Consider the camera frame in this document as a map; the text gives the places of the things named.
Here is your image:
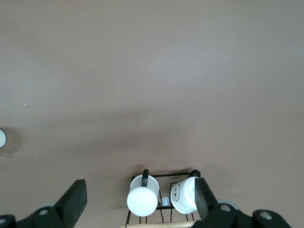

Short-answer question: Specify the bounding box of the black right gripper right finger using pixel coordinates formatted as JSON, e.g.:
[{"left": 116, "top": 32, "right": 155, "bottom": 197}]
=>
[{"left": 191, "top": 177, "right": 292, "bottom": 228}]

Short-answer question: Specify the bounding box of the plain white mug black handle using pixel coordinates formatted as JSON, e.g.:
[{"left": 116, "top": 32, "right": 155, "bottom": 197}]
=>
[{"left": 126, "top": 169, "right": 159, "bottom": 217}]

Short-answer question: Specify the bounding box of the black wire mug rack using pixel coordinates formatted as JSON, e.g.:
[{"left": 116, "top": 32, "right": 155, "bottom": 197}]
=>
[{"left": 125, "top": 172, "right": 202, "bottom": 228}]

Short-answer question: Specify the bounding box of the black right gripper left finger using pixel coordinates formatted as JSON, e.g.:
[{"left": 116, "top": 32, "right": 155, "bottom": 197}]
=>
[{"left": 0, "top": 179, "right": 88, "bottom": 228}]

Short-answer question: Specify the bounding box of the white mug with face print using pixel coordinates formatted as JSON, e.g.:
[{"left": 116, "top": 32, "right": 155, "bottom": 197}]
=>
[{"left": 171, "top": 169, "right": 212, "bottom": 214}]

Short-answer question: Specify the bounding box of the white mug with grey interior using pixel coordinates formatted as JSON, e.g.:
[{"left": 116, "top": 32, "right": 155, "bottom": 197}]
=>
[{"left": 0, "top": 128, "right": 7, "bottom": 148}]

